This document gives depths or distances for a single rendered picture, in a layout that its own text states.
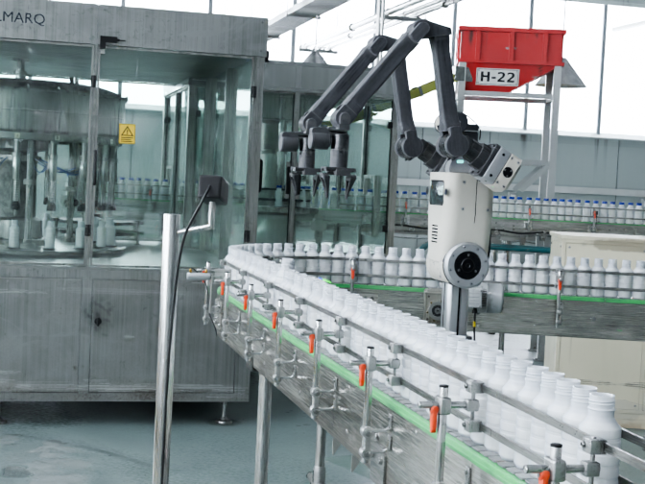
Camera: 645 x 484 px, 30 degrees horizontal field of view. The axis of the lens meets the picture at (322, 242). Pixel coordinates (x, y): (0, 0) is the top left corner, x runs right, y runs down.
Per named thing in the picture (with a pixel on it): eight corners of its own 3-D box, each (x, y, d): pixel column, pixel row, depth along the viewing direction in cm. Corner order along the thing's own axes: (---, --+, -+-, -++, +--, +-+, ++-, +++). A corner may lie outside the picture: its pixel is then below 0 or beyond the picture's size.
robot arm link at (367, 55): (391, 43, 424) (381, 46, 435) (379, 32, 423) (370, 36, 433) (313, 134, 418) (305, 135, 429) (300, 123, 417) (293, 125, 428)
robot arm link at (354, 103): (434, 30, 380) (422, 34, 391) (420, 16, 379) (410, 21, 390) (346, 131, 375) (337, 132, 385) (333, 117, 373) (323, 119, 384)
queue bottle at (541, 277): (535, 292, 532) (537, 254, 531) (549, 293, 530) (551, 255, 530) (533, 293, 527) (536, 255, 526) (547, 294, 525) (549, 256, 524)
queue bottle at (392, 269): (386, 283, 537) (388, 247, 536) (398, 284, 535) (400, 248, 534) (383, 284, 531) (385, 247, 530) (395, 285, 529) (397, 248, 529)
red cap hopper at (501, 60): (440, 355, 1028) (458, 25, 1013) (437, 344, 1099) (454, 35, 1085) (548, 361, 1022) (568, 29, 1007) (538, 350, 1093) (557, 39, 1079)
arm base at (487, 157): (491, 146, 397) (472, 177, 397) (472, 133, 396) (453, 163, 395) (501, 145, 389) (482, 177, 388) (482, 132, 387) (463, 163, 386)
